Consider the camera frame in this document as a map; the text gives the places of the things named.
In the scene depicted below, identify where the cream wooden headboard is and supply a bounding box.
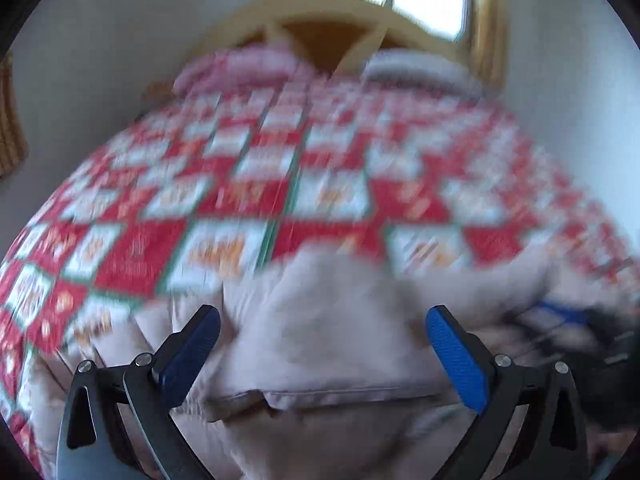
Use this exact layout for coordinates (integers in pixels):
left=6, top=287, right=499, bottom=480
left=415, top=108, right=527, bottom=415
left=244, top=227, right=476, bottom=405
left=192, top=0, right=471, bottom=78

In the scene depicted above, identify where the striped pillow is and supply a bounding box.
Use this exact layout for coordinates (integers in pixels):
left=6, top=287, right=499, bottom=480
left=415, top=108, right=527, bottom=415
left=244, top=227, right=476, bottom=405
left=362, top=50, right=483, bottom=96

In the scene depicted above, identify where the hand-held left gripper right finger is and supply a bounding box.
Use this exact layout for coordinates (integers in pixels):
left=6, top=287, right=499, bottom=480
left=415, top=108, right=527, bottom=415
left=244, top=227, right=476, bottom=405
left=424, top=304, right=591, bottom=480

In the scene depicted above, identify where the pile of clothes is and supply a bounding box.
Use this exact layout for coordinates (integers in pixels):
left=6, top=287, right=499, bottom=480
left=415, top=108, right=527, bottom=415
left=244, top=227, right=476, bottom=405
left=142, top=80, right=176, bottom=102

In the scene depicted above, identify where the pink crumpled blanket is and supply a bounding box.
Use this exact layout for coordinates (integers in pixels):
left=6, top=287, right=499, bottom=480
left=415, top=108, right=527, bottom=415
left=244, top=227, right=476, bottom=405
left=172, top=42, right=321, bottom=96

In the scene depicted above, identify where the long yellow side window curtain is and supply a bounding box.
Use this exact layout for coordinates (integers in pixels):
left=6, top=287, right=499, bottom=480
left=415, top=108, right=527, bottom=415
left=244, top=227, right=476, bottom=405
left=0, top=52, right=28, bottom=178

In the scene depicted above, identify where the bed with red patchwork sheet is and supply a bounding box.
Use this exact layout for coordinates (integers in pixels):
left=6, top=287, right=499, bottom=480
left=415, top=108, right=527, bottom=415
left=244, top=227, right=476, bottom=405
left=0, top=50, right=640, bottom=463

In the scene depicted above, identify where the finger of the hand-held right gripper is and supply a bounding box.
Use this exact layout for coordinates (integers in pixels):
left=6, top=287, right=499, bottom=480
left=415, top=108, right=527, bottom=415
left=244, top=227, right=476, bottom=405
left=536, top=300, right=593, bottom=323

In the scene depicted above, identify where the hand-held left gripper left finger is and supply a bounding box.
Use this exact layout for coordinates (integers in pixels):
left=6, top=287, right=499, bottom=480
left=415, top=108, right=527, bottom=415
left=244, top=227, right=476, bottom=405
left=56, top=304, right=222, bottom=480

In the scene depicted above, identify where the beige quilted puffer jacket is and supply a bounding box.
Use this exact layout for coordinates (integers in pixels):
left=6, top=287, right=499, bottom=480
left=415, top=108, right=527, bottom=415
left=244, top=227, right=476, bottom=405
left=20, top=247, right=621, bottom=480

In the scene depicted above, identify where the narrow yellow curtain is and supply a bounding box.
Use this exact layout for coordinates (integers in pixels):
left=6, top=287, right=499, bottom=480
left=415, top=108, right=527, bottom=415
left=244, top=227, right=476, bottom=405
left=467, top=0, right=506, bottom=88

